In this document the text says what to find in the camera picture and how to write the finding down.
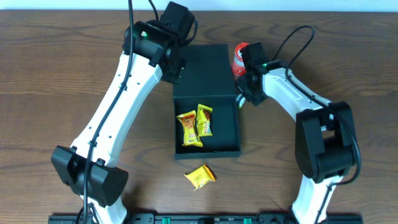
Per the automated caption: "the silver yellow snack packet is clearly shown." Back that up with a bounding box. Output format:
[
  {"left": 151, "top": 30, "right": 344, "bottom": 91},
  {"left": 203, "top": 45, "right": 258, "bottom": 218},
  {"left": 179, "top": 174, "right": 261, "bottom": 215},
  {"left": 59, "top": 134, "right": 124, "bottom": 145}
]
[{"left": 236, "top": 93, "right": 246, "bottom": 110}]

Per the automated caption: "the red Pringles can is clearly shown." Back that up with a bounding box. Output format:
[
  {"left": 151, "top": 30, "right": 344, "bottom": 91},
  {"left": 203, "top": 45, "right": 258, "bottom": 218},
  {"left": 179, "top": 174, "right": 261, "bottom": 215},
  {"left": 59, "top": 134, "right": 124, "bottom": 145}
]
[{"left": 231, "top": 42, "right": 249, "bottom": 78}]

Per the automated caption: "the yellow chocolate wafer packet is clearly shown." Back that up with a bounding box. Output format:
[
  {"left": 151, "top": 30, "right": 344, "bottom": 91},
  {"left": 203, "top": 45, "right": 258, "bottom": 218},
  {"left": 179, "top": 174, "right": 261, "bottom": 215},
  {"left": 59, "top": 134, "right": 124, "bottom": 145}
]
[{"left": 197, "top": 104, "right": 213, "bottom": 137}]

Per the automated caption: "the yellow orange snack packet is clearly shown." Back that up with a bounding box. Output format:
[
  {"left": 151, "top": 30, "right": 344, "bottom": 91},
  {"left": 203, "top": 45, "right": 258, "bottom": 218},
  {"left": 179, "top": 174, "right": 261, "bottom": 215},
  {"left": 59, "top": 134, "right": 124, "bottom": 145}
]
[{"left": 176, "top": 110, "right": 203, "bottom": 147}]

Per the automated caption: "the small yellow snack packet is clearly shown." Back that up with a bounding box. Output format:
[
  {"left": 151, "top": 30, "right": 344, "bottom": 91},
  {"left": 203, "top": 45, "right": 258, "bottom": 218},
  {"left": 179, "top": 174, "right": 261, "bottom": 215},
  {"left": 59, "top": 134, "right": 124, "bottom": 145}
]
[{"left": 185, "top": 164, "right": 216, "bottom": 191}]

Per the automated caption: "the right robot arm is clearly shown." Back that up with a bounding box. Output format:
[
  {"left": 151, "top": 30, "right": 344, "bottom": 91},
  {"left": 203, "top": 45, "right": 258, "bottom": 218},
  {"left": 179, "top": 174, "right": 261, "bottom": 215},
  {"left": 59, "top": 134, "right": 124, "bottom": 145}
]
[{"left": 237, "top": 42, "right": 363, "bottom": 223}]

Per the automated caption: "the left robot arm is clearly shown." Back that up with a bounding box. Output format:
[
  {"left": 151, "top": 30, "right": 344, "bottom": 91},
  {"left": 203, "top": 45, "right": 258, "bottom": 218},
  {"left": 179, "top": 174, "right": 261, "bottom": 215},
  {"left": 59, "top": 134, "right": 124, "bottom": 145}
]
[{"left": 49, "top": 2, "right": 198, "bottom": 223}]

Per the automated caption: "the dark green open box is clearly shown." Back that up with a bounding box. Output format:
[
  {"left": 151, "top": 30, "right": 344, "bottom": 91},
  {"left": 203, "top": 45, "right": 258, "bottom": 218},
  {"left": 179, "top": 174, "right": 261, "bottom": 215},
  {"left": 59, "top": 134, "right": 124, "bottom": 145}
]
[{"left": 173, "top": 44, "right": 241, "bottom": 160}]

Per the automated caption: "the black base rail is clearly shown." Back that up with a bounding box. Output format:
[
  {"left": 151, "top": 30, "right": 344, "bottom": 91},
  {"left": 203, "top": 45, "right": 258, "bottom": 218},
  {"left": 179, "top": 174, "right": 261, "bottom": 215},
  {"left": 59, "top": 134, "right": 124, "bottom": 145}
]
[{"left": 48, "top": 213, "right": 363, "bottom": 224}]

